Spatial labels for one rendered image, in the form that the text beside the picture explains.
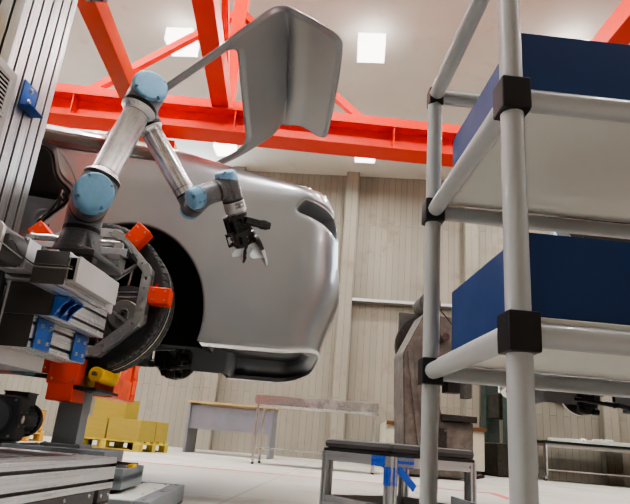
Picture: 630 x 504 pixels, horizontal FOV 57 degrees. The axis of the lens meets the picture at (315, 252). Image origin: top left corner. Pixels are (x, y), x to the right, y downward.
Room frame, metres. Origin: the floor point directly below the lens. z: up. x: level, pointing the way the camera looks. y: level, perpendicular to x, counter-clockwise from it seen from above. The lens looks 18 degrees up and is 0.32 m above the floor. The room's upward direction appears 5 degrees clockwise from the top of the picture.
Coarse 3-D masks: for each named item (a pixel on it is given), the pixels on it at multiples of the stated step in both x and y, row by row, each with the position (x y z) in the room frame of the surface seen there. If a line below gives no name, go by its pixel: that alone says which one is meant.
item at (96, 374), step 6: (90, 372) 2.35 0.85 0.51; (96, 372) 2.34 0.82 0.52; (102, 372) 2.35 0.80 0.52; (108, 372) 2.44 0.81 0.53; (90, 378) 2.35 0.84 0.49; (96, 378) 2.35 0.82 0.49; (102, 378) 2.37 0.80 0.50; (108, 378) 2.44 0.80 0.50; (114, 378) 2.52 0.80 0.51; (108, 384) 2.51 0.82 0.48; (114, 384) 2.57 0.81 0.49
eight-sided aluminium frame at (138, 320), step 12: (144, 264) 2.35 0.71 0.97; (144, 276) 2.35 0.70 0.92; (144, 288) 2.39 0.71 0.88; (144, 300) 2.35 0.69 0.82; (144, 312) 2.35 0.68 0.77; (132, 324) 2.39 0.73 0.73; (144, 324) 2.41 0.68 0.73; (108, 336) 2.35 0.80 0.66; (120, 336) 2.35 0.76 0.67; (96, 348) 2.34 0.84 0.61; (108, 348) 2.36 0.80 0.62
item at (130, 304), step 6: (120, 288) 2.90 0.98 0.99; (126, 288) 2.90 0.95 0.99; (132, 288) 2.90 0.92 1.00; (138, 288) 2.90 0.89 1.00; (120, 294) 2.90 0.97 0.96; (126, 294) 2.90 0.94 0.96; (132, 294) 2.90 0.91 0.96; (120, 300) 2.85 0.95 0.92; (126, 300) 2.85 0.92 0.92; (132, 300) 2.90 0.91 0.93; (114, 306) 2.85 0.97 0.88; (120, 306) 2.85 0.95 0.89; (126, 306) 2.85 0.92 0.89; (132, 306) 2.85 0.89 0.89; (132, 312) 2.85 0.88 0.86; (108, 318) 2.85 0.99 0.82; (114, 318) 2.85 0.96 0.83; (108, 324) 2.89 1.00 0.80; (114, 324) 2.85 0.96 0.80; (120, 324) 2.85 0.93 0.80; (108, 330) 2.89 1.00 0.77; (114, 330) 2.90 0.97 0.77
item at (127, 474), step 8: (120, 464) 2.44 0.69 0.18; (128, 464) 2.52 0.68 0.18; (136, 464) 2.58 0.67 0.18; (120, 472) 2.37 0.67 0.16; (128, 472) 2.46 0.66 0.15; (136, 472) 2.60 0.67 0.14; (120, 480) 2.37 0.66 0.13; (128, 480) 2.48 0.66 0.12; (136, 480) 2.63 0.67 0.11; (112, 488) 2.37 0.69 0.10; (120, 488) 2.37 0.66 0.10
